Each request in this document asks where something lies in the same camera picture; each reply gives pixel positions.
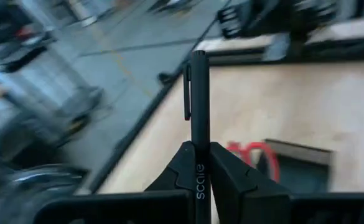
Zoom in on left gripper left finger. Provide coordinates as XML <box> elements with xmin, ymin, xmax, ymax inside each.
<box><xmin>144</xmin><ymin>141</ymin><xmax>196</xmax><ymax>192</ymax></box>

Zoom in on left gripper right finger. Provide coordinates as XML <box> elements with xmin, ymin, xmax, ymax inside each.
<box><xmin>209</xmin><ymin>142</ymin><xmax>291</xmax><ymax>224</ymax></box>

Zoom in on red-handled scissors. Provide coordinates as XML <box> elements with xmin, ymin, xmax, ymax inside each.
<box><xmin>226</xmin><ymin>141</ymin><xmax>281</xmax><ymax>183</ymax></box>

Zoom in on black pen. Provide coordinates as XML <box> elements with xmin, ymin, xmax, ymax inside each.
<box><xmin>183</xmin><ymin>49</ymin><xmax>212</xmax><ymax>224</ymax></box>

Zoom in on black mesh desk organizer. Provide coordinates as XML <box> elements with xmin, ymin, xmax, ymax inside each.
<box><xmin>256</xmin><ymin>138</ymin><xmax>334</xmax><ymax>194</ymax></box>

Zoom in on black aluminium table frame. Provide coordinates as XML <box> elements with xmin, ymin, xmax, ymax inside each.
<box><xmin>88</xmin><ymin>0</ymin><xmax>364</xmax><ymax>194</ymax></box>

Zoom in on black corner bracket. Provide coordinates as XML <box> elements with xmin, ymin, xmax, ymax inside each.
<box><xmin>158</xmin><ymin>72</ymin><xmax>174</xmax><ymax>85</ymax></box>

